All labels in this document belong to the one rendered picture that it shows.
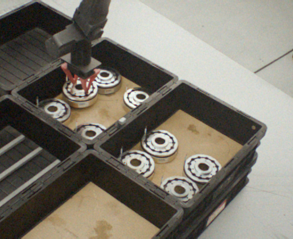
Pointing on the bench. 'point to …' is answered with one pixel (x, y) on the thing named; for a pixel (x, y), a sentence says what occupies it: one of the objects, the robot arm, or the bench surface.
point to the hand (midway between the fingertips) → (80, 85)
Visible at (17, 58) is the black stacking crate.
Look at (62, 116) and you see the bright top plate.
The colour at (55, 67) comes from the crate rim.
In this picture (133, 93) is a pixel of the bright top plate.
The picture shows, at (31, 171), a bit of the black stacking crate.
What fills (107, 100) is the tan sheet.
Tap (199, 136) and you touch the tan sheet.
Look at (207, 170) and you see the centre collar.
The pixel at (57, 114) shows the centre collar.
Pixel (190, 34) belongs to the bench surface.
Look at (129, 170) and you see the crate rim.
